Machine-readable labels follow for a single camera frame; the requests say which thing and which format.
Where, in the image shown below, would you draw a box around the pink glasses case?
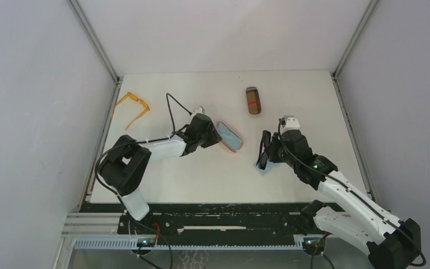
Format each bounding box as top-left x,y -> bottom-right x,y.
214,120 -> 244,154

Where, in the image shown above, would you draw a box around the black sunglasses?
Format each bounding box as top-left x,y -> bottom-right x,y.
256,130 -> 272,170

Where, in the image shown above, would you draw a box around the light blue cloth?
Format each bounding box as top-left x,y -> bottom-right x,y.
254,160 -> 275,177
217,122 -> 242,150

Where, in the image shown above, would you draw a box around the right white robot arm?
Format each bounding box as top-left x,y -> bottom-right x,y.
257,129 -> 426,268

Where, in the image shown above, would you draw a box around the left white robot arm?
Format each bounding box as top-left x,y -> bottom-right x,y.
95,113 -> 222,221

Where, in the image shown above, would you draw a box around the orange translucent sunglasses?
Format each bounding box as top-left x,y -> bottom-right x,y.
111,91 -> 151,131

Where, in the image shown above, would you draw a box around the brown glasses case red stripe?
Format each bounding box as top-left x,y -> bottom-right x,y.
246,87 -> 261,115

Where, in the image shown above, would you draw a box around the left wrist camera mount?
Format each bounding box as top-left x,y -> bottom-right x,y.
190,106 -> 205,119

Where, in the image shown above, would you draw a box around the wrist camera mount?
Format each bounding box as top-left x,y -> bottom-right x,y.
190,106 -> 205,119
279,115 -> 300,133

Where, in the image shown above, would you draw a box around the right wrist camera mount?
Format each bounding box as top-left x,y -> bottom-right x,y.
279,115 -> 300,133

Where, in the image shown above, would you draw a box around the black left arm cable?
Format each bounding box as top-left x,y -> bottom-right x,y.
95,92 -> 194,197

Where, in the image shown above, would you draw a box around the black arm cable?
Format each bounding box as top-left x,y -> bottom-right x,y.
95,92 -> 194,197
277,118 -> 427,267

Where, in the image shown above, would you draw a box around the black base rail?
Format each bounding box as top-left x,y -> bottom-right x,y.
80,202 -> 324,247

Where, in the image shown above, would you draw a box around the aluminium frame post left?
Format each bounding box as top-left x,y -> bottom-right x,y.
67,0 -> 121,84

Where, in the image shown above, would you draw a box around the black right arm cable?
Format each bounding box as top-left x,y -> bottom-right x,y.
277,118 -> 427,267

